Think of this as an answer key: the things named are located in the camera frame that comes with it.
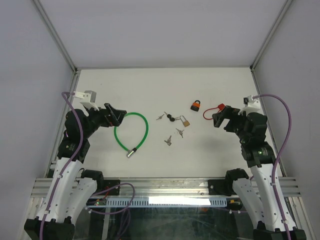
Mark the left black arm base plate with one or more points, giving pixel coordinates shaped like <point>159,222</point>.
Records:
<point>107,184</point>

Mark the orange black padlock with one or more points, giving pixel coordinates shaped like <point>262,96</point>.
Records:
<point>196,105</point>

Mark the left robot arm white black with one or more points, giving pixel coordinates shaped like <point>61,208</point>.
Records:
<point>64,202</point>

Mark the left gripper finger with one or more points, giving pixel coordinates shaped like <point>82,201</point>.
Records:
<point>114,121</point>
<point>113,112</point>

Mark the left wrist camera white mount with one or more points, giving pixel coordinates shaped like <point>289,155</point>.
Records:
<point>87,99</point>

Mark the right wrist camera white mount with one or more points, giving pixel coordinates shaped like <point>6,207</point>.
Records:
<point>251,105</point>

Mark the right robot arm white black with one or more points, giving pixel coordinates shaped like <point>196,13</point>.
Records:
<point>267,209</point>

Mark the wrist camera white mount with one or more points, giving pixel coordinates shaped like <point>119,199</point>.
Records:
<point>87,99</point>
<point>251,105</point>

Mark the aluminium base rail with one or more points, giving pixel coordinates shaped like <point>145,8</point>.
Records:
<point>145,187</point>

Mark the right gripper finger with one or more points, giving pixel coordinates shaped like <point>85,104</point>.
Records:
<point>227,112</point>
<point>218,118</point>

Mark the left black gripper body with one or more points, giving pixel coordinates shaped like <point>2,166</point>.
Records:
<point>98,118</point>

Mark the grey slotted cable duct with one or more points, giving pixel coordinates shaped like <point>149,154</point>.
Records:
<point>161,202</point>

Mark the small silver keys right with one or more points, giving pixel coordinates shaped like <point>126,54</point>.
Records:
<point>180,132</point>

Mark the green cable bike lock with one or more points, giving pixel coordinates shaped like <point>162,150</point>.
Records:
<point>130,152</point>

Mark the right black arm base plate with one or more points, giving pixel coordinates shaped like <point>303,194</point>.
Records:
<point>216,187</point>

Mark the red cable seal tag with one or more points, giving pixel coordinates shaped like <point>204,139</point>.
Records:
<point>208,113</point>

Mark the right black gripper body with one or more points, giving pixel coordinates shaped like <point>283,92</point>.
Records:
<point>236,122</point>

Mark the brass padlock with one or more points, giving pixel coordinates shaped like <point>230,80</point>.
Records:
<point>184,121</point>

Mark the black-headed key pair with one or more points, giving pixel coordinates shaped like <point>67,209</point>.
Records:
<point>171,118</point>

